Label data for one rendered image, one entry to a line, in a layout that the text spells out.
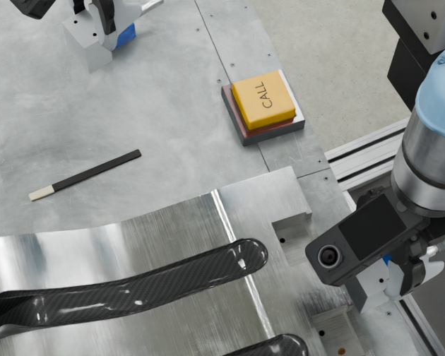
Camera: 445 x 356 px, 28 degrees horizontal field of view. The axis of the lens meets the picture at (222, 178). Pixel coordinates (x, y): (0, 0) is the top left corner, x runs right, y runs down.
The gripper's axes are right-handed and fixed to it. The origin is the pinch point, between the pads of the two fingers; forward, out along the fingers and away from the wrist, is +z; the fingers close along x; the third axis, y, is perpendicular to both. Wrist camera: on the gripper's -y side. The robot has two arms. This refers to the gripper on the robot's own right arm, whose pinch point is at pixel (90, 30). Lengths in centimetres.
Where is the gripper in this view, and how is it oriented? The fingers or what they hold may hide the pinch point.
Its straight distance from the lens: 111.5
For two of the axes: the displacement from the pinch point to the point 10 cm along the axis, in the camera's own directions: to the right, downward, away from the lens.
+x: -6.1, -7.0, 3.6
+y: 7.9, -5.3, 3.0
